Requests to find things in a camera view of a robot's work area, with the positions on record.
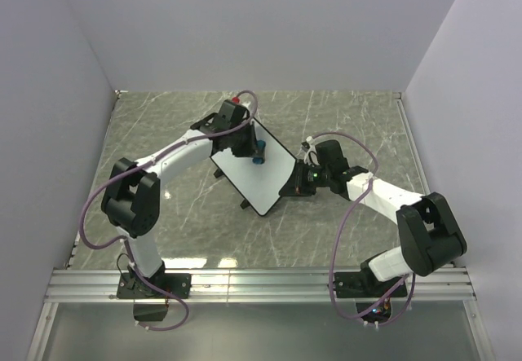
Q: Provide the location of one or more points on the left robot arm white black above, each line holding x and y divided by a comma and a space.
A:
132, 200

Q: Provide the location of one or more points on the white whiteboard black frame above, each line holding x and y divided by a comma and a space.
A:
258, 184

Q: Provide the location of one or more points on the aluminium rail table edge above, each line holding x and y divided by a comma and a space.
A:
280, 285

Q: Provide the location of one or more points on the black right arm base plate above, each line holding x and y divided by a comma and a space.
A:
360, 285

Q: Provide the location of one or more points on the blue whiteboard eraser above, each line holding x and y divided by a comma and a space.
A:
258, 156

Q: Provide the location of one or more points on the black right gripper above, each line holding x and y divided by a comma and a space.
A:
295, 187

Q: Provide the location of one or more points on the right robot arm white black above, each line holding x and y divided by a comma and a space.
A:
429, 234

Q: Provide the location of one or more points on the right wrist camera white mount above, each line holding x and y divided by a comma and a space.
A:
308, 145

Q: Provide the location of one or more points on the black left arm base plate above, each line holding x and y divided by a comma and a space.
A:
132, 287

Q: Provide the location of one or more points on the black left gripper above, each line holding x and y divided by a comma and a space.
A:
251, 149

